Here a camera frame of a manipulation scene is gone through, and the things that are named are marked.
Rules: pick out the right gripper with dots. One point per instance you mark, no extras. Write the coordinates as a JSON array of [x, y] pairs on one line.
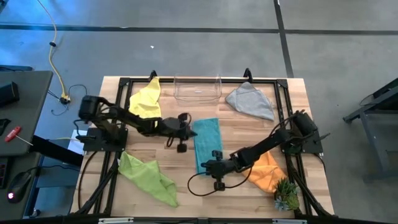
[[222, 169]]

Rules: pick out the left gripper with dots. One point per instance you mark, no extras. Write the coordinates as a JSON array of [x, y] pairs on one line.
[[174, 127]]

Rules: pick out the teal microfiber towel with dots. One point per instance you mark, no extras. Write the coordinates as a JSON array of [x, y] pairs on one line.
[[206, 140]]

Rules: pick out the grey microfiber towel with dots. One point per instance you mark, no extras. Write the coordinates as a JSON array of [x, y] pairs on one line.
[[248, 101]]

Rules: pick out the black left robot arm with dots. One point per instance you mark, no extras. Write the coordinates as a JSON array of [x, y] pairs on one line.
[[130, 119]]

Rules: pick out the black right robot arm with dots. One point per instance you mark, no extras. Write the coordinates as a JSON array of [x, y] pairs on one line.
[[267, 146]]

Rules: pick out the yellow microfiber towel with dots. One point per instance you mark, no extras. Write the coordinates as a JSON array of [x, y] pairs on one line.
[[144, 102]]

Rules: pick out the green microfiber towel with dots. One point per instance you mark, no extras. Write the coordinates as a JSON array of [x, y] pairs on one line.
[[146, 177]]

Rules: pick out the orange microfiber towel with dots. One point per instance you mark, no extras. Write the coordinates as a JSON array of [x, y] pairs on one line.
[[267, 177]]

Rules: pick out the clear plastic bin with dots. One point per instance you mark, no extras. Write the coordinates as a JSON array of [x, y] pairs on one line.
[[197, 93]]

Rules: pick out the small potted succulent plant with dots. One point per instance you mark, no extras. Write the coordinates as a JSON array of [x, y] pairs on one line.
[[286, 194]]

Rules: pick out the white paper sheet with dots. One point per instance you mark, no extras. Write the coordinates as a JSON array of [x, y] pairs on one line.
[[76, 146]]

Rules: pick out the black angled bar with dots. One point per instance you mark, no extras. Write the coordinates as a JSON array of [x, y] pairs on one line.
[[56, 151]]

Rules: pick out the grey side desk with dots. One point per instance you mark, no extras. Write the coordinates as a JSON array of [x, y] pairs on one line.
[[28, 102]]

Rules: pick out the black computer mouse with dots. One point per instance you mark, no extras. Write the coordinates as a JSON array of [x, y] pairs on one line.
[[18, 186]]

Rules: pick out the black speaker box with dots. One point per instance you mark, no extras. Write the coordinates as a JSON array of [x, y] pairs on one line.
[[8, 93]]

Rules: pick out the small black desk object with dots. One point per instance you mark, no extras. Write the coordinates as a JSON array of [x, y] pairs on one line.
[[3, 126]]

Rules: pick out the black keyboard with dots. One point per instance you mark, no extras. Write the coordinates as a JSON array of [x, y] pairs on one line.
[[3, 174]]

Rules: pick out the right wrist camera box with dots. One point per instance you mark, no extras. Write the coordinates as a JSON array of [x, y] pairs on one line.
[[219, 186]]

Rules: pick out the black aluminium rig frame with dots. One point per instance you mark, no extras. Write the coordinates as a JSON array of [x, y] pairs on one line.
[[264, 81]]

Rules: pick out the white metal bracket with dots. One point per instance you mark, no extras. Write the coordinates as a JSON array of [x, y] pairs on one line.
[[289, 221], [115, 220]]

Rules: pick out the grey metal cart frame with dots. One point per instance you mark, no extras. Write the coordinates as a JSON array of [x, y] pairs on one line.
[[374, 143]]

